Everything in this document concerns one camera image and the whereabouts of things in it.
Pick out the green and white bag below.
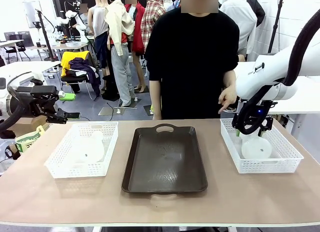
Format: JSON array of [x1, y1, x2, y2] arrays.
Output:
[[14, 125, 46, 156]]

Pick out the mannequin plaid shirt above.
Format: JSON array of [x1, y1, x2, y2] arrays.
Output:
[[140, 0, 168, 55]]

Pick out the grey mannequin base plate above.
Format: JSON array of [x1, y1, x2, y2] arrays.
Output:
[[98, 103, 121, 117], [116, 97, 139, 110]]

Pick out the person right forearm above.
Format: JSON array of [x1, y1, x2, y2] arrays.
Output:
[[149, 79, 163, 121]]

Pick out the mannequin cream jacket grey pants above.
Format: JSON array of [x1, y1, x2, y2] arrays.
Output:
[[103, 0, 138, 108]]

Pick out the white perforated plastic basket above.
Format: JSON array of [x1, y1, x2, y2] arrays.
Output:
[[44, 121, 119, 179], [219, 117, 305, 174]]

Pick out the person left forearm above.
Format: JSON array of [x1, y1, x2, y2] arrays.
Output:
[[222, 68, 237, 93]]

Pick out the white side table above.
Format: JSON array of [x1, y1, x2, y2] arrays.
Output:
[[0, 60, 63, 81]]

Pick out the mannequin white tank top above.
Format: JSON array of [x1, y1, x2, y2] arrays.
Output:
[[87, 0, 111, 77]]

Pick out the black office chair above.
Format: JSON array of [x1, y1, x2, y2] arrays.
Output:
[[3, 31, 31, 62]]

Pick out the background work table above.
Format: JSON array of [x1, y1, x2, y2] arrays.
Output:
[[24, 39, 90, 58]]

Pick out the black light stand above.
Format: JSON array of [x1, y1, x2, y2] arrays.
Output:
[[34, 8, 60, 62]]

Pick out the dark brown serving tray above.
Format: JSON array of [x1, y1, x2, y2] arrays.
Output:
[[120, 123, 209, 195]]

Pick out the brown cardboard box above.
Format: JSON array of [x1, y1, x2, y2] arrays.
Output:
[[6, 115, 55, 138]]

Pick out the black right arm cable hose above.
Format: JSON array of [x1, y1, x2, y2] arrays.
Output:
[[283, 6, 320, 87]]

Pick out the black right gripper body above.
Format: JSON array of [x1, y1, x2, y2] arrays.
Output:
[[236, 99, 278, 132]]

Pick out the purple garment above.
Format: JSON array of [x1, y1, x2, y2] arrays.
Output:
[[68, 57, 102, 98]]

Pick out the white height-adjustable desk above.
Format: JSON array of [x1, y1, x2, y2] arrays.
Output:
[[234, 61, 320, 137]]

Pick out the white plastic conical flask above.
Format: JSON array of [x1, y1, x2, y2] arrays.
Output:
[[234, 133, 273, 160], [74, 130, 106, 164]]

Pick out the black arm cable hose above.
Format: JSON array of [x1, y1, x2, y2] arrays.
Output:
[[283, 6, 320, 87], [0, 71, 35, 133]]

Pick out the person torso black shirt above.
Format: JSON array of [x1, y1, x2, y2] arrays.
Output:
[[144, 6, 241, 121]]

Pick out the mannequin white shirt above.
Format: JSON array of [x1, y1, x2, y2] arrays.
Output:
[[219, 0, 258, 62]]

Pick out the yellow garment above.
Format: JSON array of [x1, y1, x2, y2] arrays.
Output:
[[60, 50, 91, 78]]

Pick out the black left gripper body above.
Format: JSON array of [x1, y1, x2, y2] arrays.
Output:
[[16, 85, 60, 118]]

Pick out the black tripod stand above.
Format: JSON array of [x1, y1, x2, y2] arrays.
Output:
[[267, 0, 285, 54]]

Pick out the person left hand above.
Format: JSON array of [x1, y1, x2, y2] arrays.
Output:
[[217, 85, 238, 115]]

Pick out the metal chair with clothes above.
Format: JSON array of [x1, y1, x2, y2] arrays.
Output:
[[60, 74, 97, 101]]

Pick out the black hanging garment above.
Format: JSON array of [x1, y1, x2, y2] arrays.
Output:
[[246, 0, 266, 28]]

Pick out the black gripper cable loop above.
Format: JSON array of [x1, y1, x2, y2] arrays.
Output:
[[231, 84, 270, 136]]

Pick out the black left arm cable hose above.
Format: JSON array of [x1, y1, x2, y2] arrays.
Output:
[[0, 71, 35, 133]]

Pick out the mannequin red clothing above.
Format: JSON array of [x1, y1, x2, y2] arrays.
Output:
[[124, 2, 146, 93]]

